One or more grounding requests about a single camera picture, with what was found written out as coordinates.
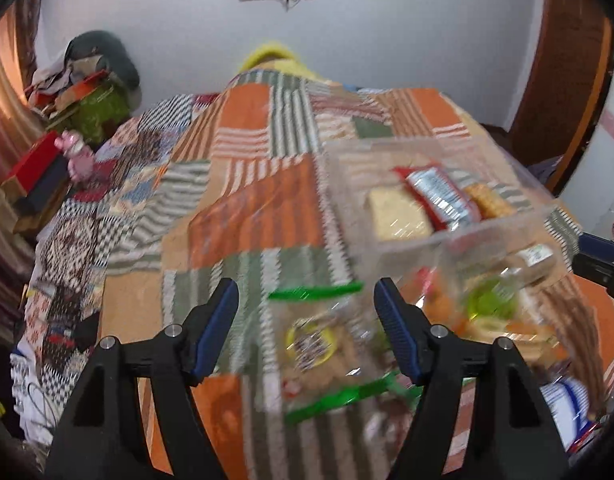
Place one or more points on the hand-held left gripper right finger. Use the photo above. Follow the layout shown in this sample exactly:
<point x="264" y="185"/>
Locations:
<point x="394" y="330"/>

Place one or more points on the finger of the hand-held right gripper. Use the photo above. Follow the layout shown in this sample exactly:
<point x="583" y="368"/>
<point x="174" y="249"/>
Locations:
<point x="596" y="246"/>

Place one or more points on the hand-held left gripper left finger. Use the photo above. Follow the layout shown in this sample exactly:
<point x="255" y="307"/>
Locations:
<point x="216" y="327"/>

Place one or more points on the clear green-edged cookie packet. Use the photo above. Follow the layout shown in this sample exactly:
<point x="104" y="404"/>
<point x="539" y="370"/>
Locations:
<point x="312" y="342"/>

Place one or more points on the clear plastic container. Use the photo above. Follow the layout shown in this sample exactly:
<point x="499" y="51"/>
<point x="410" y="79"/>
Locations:
<point x="357" y="170"/>

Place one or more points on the orange snack packet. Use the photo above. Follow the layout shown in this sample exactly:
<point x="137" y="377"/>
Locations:
<point x="437" y="300"/>

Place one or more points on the clear packet with green label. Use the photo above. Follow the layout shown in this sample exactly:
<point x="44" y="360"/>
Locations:
<point x="507" y="285"/>

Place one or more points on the yellow cracker packet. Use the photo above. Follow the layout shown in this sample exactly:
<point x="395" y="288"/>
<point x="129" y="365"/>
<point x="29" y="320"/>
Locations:
<point x="398" y="215"/>

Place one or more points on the orange biscuit packet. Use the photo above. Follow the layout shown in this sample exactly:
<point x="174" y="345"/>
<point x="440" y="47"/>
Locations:
<point x="488" y="200"/>

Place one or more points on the red silver snack packet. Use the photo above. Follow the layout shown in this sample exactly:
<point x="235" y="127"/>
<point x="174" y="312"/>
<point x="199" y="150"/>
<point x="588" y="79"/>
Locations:
<point x="439" y="195"/>

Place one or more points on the patchwork blanket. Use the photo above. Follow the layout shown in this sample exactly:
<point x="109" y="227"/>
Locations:
<point x="237" y="185"/>

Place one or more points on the blue white snack packet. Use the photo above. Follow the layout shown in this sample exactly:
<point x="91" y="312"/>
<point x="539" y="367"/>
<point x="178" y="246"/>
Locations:
<point x="567" y="400"/>

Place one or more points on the pink toy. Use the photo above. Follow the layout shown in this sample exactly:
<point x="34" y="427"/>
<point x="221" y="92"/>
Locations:
<point x="77" y="152"/>

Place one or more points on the red box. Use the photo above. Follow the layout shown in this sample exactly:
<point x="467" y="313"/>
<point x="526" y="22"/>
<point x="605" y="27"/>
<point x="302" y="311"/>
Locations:
<point x="32" y="160"/>

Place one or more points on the green plastic bag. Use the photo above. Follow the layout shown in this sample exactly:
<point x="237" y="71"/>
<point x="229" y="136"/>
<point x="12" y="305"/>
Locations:
<point x="94" y="110"/>

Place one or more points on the yellow pillow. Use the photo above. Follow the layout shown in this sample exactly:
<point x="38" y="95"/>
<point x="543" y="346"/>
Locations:
<point x="274" y="60"/>

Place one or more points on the striped curtain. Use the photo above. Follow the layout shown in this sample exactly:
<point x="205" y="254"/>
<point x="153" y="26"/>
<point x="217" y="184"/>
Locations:
<point x="9" y="125"/>

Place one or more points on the pile of clothes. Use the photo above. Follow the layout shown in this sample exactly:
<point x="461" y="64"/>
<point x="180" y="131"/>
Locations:
<point x="82" y="67"/>

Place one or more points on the wooden door frame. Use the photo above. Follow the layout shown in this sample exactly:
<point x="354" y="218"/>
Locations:
<point x="562" y="70"/>

